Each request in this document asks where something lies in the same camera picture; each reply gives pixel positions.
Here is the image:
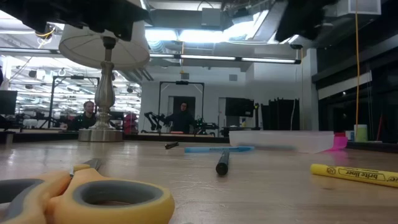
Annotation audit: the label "overhead light bar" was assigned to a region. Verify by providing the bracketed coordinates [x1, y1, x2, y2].
[0, 46, 302, 65]

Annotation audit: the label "person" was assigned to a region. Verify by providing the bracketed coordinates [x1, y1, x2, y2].
[164, 101, 195, 134]
[62, 100, 98, 131]

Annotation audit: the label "yellow grey handled scissors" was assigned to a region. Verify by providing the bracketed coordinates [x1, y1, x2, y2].
[0, 159, 175, 224]

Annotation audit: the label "black folded panels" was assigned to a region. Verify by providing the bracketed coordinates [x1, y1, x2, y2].
[261, 98, 301, 131]

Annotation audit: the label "green white cup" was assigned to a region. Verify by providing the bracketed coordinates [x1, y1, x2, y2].
[354, 124, 369, 142]

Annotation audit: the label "white shade silver table lamp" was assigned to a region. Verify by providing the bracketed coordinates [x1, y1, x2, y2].
[58, 24, 151, 142]

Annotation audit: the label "distant black rig frame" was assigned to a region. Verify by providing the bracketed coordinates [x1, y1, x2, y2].
[157, 80, 205, 136]
[48, 75, 101, 129]

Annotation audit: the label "yellow brite liner highlighter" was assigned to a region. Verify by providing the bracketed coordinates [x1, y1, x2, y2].
[310, 164, 398, 189]

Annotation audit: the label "blue pen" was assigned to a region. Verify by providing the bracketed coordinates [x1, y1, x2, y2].
[184, 146, 256, 154]

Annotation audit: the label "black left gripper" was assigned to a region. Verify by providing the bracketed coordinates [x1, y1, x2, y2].
[71, 0, 150, 42]

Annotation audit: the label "pink lid clear pencil box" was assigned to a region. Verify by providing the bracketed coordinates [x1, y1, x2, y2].
[229, 130, 348, 154]

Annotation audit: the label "pink background object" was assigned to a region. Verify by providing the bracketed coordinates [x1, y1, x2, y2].
[123, 113, 138, 134]

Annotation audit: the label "black television screen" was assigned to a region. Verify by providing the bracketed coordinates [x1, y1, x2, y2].
[0, 90, 18, 115]

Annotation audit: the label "black monitor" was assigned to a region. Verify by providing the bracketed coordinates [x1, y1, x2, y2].
[225, 97, 255, 118]

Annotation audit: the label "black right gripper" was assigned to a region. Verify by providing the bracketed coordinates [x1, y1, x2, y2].
[275, 0, 340, 42]

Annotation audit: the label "ceiling cable reel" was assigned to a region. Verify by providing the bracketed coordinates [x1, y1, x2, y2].
[34, 26, 57, 40]

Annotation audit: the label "black aluminium table frame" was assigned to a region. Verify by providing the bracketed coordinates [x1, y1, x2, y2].
[0, 129, 398, 154]

